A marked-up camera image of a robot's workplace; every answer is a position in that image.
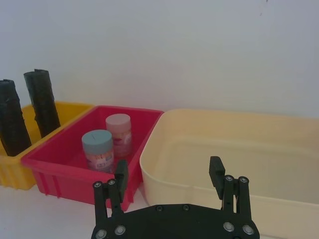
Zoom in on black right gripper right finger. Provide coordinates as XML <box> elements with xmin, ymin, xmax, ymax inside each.
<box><xmin>208</xmin><ymin>156</ymin><xmax>253</xmax><ymax>221</ymax></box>

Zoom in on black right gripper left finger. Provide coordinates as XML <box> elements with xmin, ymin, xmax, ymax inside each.
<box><xmin>92</xmin><ymin>159</ymin><xmax>129</xmax><ymax>226</ymax></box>

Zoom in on cream plastic bin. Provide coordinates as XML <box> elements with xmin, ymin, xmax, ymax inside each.
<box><xmin>140</xmin><ymin>108</ymin><xmax>319</xmax><ymax>239</ymax></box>

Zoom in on jar with blue lid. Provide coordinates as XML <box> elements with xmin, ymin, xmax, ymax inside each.
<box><xmin>81</xmin><ymin>129</ymin><xmax>116</xmax><ymax>174</ymax></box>

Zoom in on jar with pink lid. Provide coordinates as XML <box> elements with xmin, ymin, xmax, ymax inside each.
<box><xmin>105</xmin><ymin>114</ymin><xmax>133</xmax><ymax>157</ymax></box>

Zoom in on red plastic bin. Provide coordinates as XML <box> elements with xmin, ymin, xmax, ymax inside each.
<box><xmin>20</xmin><ymin>105</ymin><xmax>165</xmax><ymax>212</ymax></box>

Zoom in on yellow plastic bin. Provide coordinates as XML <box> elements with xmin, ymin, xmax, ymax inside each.
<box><xmin>0</xmin><ymin>100</ymin><xmax>95</xmax><ymax>191</ymax></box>

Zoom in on black rolled bag bundle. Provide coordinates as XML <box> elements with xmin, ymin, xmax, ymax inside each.
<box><xmin>0</xmin><ymin>79</ymin><xmax>32</xmax><ymax>157</ymax></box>
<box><xmin>23</xmin><ymin>68</ymin><xmax>61</xmax><ymax>138</ymax></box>

